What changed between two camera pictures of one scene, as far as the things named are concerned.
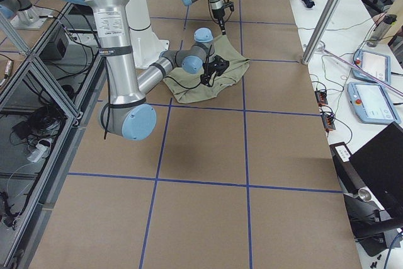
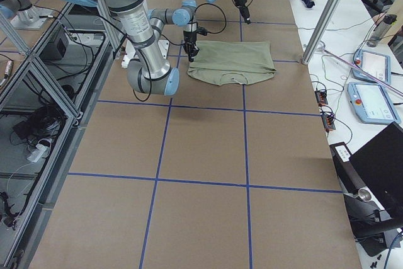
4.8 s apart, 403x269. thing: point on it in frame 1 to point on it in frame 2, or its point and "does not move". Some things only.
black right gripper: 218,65 to 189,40
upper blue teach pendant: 376,64 does not move
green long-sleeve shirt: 189,87 to 220,62
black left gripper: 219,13 to 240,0
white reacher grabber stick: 362,71 does not move
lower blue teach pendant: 372,104 does not move
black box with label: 348,171 does not move
